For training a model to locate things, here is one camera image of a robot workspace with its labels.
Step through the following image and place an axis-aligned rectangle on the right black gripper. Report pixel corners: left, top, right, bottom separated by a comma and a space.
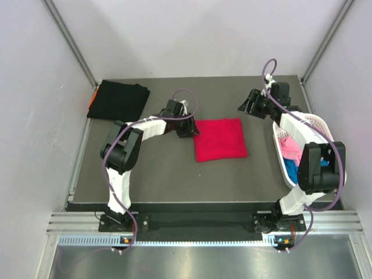
238, 89, 276, 119

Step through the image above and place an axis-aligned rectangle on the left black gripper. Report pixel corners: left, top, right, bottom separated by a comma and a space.
173, 112, 200, 138

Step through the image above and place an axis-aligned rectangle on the red t shirt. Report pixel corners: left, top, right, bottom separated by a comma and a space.
194, 118, 248, 163

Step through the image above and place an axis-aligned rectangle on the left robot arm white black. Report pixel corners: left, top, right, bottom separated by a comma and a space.
100, 99, 200, 231

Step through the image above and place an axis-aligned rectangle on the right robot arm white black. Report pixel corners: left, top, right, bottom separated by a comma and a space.
238, 81, 347, 230

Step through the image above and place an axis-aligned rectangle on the pink t shirt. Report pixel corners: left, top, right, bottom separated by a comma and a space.
278, 136, 302, 166

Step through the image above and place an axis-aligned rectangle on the white plastic basket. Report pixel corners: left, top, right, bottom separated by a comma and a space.
272, 112, 334, 189

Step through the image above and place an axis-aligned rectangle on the folded black t shirt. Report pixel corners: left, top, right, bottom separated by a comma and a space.
87, 80, 150, 122

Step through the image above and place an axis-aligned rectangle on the blue t shirt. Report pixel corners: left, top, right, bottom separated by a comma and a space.
283, 158, 329, 184

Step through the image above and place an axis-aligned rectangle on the folded orange t shirt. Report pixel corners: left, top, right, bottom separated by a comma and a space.
88, 89, 98, 110

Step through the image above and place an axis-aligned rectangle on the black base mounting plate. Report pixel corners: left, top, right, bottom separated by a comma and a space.
98, 202, 306, 241

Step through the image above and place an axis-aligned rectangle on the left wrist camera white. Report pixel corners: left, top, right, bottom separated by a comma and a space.
180, 100, 188, 117

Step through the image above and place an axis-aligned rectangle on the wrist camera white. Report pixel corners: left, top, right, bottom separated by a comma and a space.
260, 73, 276, 97
180, 100, 188, 117

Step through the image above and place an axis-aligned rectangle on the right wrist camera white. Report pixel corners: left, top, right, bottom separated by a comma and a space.
260, 73, 276, 97

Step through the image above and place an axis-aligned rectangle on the slotted cable duct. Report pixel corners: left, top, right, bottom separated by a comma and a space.
58, 235, 278, 248

